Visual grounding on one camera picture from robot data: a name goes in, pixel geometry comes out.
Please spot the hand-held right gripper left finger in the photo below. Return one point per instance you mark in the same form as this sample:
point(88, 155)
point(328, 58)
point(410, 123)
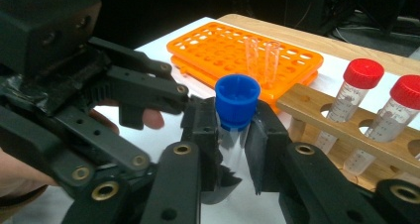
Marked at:
point(178, 184)

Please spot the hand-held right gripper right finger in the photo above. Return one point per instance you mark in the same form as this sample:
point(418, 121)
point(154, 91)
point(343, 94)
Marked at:
point(307, 184)

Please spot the orange plastic tube rack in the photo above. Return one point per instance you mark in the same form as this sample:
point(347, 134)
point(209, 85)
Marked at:
point(180, 47)

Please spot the wooden test tube rack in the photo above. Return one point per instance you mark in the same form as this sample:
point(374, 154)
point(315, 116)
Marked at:
point(297, 101)

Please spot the blue-capped test tube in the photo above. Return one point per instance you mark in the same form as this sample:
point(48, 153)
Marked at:
point(236, 98)

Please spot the clear test tube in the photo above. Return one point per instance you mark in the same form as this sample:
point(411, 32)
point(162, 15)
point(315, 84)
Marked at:
point(272, 62)
point(252, 57)

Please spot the red-capped test tube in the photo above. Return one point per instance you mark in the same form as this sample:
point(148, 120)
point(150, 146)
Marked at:
point(407, 91)
point(363, 73)

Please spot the white table mat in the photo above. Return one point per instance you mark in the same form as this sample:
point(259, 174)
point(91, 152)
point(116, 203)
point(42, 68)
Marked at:
point(244, 210)

